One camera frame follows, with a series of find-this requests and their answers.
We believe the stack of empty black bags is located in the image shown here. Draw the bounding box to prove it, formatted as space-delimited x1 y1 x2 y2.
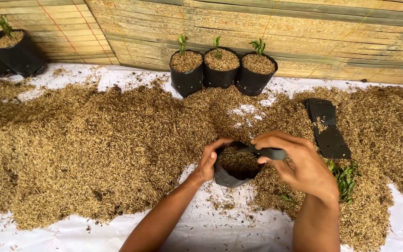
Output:
304 98 352 160

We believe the person's left hand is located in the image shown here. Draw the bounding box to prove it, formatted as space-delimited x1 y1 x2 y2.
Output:
191 137 236 185

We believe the bunch of loose green seedlings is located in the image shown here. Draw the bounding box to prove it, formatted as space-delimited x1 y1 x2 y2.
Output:
324 159 363 205

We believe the white plastic sheet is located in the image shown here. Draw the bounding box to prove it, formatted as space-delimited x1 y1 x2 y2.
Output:
0 63 403 252

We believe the black grow bag with husk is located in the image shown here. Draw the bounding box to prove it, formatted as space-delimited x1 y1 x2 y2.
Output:
213 140 267 189

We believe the person's right hand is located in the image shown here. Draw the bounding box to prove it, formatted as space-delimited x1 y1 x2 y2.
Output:
250 130 340 204

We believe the heap of rice husk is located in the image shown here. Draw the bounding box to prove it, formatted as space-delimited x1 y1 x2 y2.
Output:
0 72 403 252

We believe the bamboo slat screen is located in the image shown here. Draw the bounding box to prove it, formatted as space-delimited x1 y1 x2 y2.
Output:
0 0 120 66
84 0 403 85

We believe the black stick tool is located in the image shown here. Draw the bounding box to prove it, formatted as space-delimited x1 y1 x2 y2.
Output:
236 145 287 161

